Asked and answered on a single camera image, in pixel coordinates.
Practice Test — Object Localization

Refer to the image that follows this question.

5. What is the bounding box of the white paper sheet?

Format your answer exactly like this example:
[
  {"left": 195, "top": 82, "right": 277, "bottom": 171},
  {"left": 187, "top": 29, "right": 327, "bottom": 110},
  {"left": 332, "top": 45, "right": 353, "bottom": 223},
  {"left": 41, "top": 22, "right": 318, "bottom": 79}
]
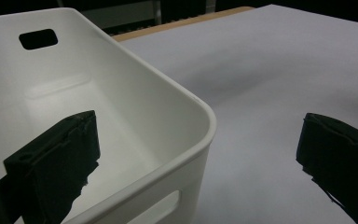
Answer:
[{"left": 120, "top": 3, "right": 358, "bottom": 224}]

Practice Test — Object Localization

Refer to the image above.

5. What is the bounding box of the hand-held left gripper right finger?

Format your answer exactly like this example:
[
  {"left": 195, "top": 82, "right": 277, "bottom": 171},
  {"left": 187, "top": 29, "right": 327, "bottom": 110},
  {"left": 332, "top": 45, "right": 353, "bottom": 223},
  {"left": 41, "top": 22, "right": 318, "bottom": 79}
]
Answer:
[{"left": 295, "top": 112, "right": 358, "bottom": 224}]

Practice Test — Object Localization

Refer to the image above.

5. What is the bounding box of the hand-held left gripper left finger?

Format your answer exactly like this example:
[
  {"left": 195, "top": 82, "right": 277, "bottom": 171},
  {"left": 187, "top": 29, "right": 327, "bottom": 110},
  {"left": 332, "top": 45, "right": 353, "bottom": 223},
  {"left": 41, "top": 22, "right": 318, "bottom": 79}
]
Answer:
[{"left": 3, "top": 109, "right": 102, "bottom": 224}]

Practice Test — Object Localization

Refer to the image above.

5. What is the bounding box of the white plastic bin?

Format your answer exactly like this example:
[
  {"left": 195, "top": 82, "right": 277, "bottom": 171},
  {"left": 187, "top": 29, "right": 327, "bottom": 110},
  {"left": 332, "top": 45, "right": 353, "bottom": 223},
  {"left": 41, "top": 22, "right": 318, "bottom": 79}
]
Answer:
[{"left": 0, "top": 7, "right": 218, "bottom": 224}]

